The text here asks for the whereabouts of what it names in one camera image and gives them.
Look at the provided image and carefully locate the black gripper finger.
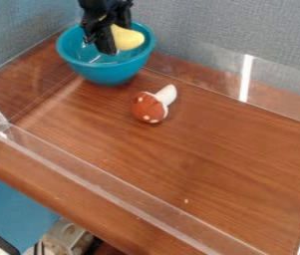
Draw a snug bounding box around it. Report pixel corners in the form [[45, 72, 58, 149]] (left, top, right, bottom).
[[83, 18, 119, 56], [115, 8, 133, 29]]

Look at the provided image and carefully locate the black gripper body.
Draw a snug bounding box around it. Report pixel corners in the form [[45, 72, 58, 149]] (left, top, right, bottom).
[[79, 0, 135, 19]]

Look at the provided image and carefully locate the yellow toy banana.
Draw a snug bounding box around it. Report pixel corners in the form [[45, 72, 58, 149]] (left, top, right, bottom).
[[112, 25, 145, 51]]

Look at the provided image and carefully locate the blue plastic bowl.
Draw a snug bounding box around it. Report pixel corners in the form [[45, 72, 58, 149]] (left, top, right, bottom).
[[57, 22, 156, 86]]

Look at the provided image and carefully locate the red white toy mushroom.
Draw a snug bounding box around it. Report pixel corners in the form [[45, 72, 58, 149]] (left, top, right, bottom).
[[132, 85, 178, 124]]

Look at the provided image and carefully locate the grey power strip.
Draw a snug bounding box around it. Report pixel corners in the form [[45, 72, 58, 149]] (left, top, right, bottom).
[[33, 218, 95, 255]]

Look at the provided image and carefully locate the clear acrylic tray wall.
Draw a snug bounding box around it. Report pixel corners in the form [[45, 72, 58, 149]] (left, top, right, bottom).
[[0, 34, 300, 255]]

